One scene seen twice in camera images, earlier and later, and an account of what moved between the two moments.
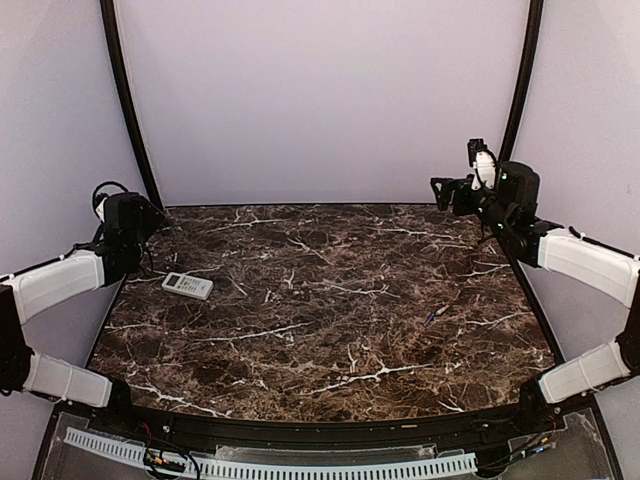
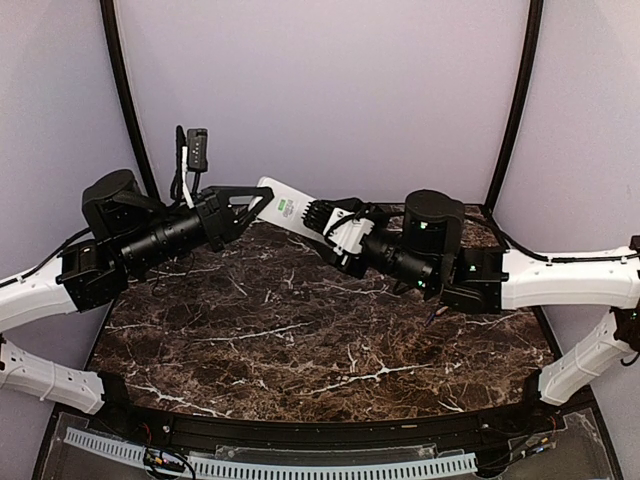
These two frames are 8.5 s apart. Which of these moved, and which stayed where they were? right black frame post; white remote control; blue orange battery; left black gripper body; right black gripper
Moved: left black gripper body; right black gripper; white remote control
Stayed: blue orange battery; right black frame post
